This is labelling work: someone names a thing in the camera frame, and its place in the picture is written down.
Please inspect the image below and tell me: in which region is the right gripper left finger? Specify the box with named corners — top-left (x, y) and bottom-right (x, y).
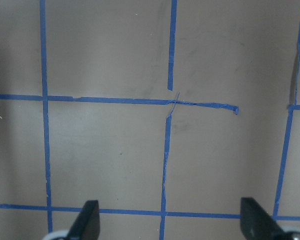
top-left (66, 200), bottom-right (101, 240)

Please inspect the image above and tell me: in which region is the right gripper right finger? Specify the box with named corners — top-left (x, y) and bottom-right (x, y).
top-left (240, 197), bottom-right (300, 240)

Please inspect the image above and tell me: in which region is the brown paper table cover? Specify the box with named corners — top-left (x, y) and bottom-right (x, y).
top-left (0, 0), bottom-right (300, 240)

